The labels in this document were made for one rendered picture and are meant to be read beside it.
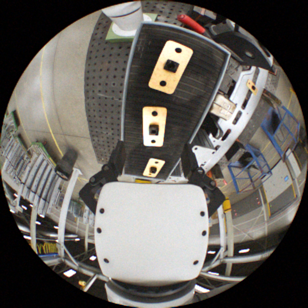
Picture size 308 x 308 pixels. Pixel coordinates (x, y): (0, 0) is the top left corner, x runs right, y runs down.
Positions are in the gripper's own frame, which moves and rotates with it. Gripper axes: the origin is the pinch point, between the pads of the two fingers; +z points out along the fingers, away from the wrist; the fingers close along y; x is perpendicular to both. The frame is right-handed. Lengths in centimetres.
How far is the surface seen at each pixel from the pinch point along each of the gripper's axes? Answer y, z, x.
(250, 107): 40.7, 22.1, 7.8
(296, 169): 820, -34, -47
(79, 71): -108, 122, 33
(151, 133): -0.4, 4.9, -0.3
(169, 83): 1.8, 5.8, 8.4
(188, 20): 4.1, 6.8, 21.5
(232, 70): 18.7, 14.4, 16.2
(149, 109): -0.9, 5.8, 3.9
